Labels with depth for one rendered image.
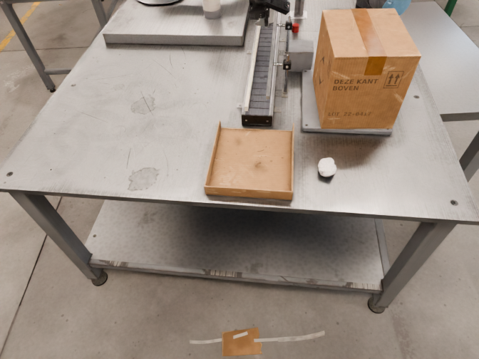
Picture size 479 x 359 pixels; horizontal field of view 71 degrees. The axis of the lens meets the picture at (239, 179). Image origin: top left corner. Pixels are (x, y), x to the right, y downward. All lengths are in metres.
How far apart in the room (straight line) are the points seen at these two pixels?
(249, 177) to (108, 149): 0.51
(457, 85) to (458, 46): 0.31
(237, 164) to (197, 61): 0.66
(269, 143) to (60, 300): 1.34
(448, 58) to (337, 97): 0.74
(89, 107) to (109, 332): 1.03
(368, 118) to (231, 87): 0.55
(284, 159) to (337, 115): 0.23
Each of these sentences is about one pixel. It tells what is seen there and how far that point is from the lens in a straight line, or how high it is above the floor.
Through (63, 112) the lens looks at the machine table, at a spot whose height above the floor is 0.83.
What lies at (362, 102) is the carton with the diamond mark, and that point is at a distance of 1.16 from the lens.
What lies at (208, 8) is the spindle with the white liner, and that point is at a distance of 1.82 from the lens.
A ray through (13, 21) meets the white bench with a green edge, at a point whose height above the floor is 0.60.
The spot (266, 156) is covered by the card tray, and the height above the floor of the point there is 0.83.
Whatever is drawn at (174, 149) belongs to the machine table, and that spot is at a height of 0.83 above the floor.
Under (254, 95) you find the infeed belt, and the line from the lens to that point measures 1.29.
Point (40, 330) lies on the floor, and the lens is 1.98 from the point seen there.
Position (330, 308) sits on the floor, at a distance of 1.77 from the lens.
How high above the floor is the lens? 1.64
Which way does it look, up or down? 50 degrees down
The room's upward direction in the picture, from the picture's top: 4 degrees counter-clockwise
